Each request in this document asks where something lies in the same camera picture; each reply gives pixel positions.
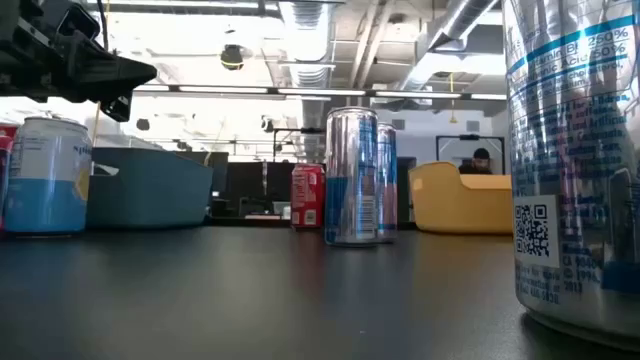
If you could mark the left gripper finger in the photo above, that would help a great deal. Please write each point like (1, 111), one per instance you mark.
(120, 107)
(110, 77)

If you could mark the red cola can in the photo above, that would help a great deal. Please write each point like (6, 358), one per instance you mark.
(307, 195)
(3, 150)

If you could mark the black partition panel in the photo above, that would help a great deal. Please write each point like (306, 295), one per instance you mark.
(250, 185)

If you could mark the slim silver blue energy can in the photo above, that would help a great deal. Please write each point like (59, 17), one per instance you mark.
(388, 180)
(575, 150)
(351, 175)

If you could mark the black metal camera frame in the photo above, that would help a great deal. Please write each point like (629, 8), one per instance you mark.
(311, 130)
(470, 136)

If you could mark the yellow ceiling pendant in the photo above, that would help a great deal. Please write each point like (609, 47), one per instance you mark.
(452, 119)

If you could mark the blue plastic bin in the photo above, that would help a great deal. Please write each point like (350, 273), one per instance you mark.
(150, 190)

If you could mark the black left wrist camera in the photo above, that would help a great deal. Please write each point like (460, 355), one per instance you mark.
(80, 22)

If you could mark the person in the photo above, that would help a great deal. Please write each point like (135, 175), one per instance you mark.
(480, 159)

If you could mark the yellow plastic bin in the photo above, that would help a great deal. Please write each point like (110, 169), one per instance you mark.
(460, 205)

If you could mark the wide silver spiral duct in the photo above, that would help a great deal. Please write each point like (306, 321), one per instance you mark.
(452, 25)

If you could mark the white and blue soda can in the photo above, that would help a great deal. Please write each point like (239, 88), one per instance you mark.
(47, 175)

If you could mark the large black ceiling dome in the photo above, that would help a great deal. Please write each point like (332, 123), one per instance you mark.
(232, 57)

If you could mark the narrow silver spiral duct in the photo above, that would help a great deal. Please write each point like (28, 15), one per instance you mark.
(310, 77)

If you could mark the long linear ceiling light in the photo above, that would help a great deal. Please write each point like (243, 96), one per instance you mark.
(320, 91)

